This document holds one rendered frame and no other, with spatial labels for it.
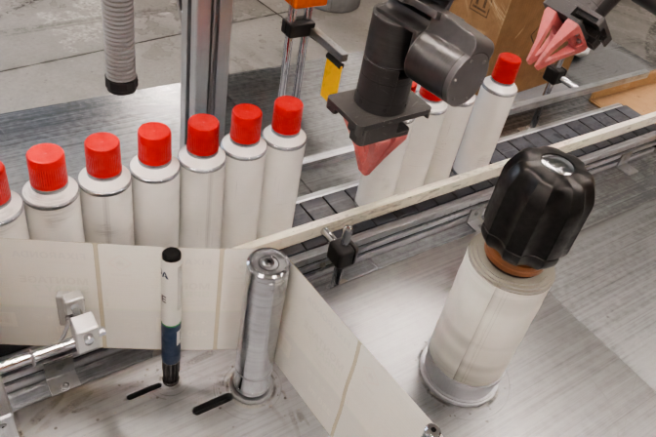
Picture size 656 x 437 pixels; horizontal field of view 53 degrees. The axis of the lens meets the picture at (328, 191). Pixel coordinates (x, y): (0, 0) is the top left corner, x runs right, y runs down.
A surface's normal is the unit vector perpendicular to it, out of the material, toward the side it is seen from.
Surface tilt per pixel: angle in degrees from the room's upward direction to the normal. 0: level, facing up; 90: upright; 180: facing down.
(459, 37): 71
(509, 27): 90
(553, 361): 0
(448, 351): 88
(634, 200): 0
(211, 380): 0
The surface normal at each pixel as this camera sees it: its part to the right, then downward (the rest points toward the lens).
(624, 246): 0.15, -0.76
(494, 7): -0.79, 0.29
